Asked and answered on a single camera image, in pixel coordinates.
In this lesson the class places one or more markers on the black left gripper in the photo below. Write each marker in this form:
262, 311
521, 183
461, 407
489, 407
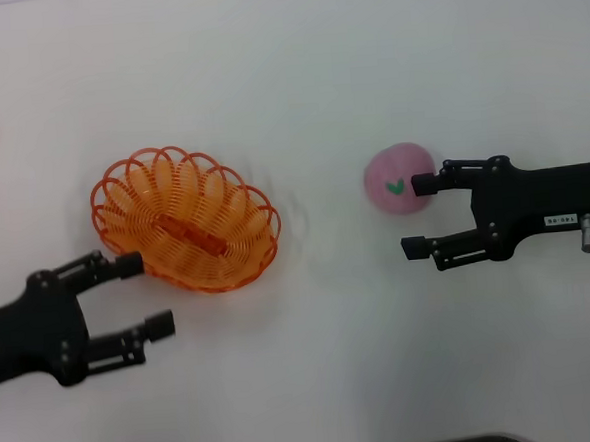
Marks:
36, 327

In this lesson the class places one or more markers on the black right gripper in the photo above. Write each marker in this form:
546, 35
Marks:
534, 196

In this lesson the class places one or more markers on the pink plush peach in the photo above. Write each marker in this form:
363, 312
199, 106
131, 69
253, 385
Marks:
397, 172

